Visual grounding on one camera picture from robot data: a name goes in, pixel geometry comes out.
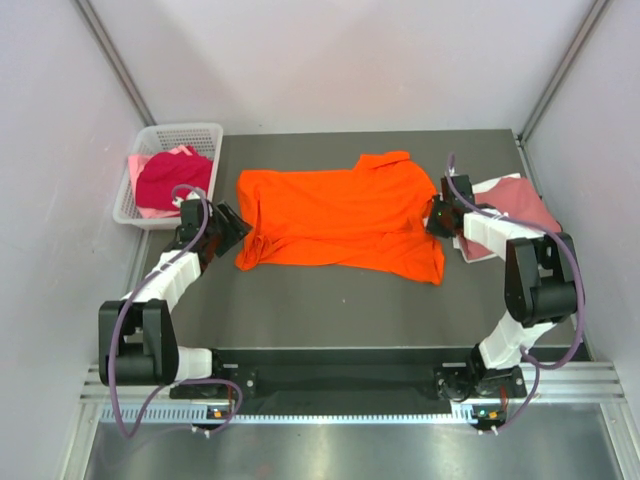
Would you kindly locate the folded dusty pink t shirt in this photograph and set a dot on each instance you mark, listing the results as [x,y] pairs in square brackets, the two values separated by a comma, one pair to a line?
[518,198]

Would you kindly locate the orange t shirt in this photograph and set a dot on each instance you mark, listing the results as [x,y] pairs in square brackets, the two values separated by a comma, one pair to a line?
[370,216]

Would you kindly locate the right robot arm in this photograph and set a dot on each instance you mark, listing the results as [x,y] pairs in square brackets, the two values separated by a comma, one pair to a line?
[542,285]

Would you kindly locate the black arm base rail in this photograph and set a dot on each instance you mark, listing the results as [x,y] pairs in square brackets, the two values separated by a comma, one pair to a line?
[360,381]

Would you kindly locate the magenta shirt in basket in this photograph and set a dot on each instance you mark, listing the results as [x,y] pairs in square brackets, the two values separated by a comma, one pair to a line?
[164,172]

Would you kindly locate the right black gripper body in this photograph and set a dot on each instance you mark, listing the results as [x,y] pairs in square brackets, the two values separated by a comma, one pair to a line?
[443,232]

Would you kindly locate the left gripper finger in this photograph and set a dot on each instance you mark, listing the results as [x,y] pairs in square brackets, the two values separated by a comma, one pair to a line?
[229,215]
[231,235]

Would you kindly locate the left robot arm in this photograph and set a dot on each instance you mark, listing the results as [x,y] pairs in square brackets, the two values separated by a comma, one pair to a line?
[137,341]

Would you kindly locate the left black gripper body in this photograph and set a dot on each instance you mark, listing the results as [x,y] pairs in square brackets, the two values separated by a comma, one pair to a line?
[220,230]

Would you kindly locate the grey slotted cable duct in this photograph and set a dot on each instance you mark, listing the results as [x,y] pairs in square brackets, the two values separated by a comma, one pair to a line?
[213,413]

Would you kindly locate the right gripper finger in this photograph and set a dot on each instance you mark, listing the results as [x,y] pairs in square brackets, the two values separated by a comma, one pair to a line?
[432,225]
[436,204]

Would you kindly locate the light pink shirt in basket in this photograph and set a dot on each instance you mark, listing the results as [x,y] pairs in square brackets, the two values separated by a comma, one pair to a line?
[136,164]

